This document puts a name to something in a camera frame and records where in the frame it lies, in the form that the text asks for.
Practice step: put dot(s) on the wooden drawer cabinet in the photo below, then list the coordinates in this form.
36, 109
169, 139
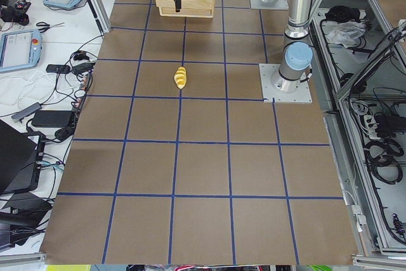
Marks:
196, 13

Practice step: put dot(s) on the yellow toy bread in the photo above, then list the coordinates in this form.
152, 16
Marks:
180, 77

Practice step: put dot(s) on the black scissors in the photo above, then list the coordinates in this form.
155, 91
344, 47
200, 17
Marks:
43, 26

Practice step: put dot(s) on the black phone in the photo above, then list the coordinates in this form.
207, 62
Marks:
58, 69

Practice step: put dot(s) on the blue teach pendant near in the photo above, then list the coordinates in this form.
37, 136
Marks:
20, 50

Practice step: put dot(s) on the white crumpled cloth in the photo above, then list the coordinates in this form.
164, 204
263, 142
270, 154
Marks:
347, 34

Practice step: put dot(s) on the black power adapter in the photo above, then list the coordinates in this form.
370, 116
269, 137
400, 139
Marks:
52, 118

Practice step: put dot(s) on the black laptop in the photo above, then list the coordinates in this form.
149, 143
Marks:
21, 154

